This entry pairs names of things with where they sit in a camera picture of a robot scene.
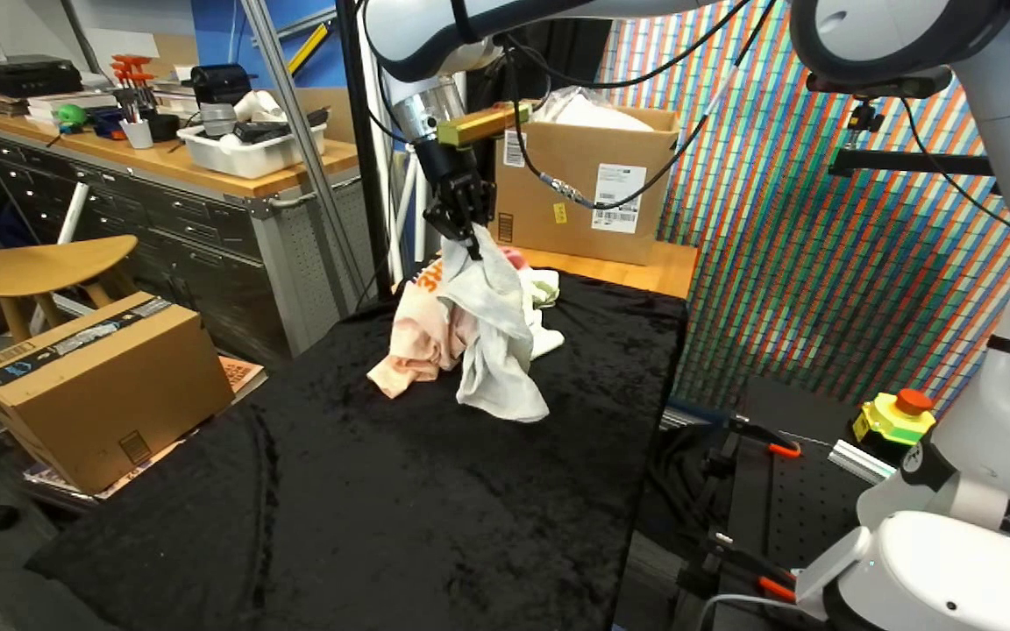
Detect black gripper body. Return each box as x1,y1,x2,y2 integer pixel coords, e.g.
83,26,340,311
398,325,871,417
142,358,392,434
415,135,496,230

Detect pale green towel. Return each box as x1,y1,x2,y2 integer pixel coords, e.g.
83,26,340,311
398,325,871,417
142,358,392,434
520,264,565,315

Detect small white towel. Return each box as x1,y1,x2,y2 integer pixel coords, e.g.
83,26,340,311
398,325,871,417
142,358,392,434
440,226,557,428

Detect peach printed t-shirt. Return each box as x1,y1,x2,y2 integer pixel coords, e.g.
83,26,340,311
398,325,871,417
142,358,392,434
364,254,482,401

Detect black vertical pole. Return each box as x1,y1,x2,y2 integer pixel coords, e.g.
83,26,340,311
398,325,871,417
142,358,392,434
334,0,403,293

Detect cardboard box with white label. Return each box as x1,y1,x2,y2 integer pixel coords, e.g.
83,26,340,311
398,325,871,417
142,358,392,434
491,99,685,266

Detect white packing paper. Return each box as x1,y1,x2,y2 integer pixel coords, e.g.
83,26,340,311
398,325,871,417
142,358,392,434
527,81,649,132

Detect black curtain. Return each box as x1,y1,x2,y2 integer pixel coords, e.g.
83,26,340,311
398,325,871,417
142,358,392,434
462,14,614,230

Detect white plastic bin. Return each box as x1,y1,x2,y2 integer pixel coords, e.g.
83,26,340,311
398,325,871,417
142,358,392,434
175,107,331,182

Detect black appliance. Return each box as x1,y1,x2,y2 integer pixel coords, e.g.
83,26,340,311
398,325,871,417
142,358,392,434
191,63,253,126

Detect grey workbench wooden top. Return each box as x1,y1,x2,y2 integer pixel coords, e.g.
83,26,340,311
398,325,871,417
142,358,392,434
0,86,377,362

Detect black table cloth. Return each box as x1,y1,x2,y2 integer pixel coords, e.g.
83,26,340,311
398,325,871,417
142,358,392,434
26,248,696,631

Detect colourful striped backdrop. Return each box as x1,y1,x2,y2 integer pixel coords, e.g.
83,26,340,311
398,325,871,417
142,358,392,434
596,0,1010,417

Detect long cardboard box black tape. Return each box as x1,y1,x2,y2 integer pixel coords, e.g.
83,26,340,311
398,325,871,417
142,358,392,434
0,290,236,497

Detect wooden stool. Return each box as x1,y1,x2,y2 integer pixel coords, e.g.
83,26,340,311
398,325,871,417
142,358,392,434
0,230,144,343

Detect black case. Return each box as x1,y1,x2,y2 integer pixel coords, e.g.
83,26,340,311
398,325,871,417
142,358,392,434
0,52,83,102

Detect silver metal cylinder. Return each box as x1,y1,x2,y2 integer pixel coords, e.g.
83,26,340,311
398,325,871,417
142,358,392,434
828,434,903,487

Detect yellow emergency stop red button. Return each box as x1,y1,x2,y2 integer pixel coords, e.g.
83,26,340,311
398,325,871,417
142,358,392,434
851,386,941,448

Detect silver metal rail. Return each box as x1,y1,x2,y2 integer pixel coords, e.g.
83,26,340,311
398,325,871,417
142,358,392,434
236,0,378,309

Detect black clamp orange handle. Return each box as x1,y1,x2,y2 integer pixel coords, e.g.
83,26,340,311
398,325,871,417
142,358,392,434
698,525,804,605
724,411,808,462

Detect black camera mount rod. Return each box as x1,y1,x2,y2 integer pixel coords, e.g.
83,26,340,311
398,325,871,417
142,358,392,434
804,65,1000,182

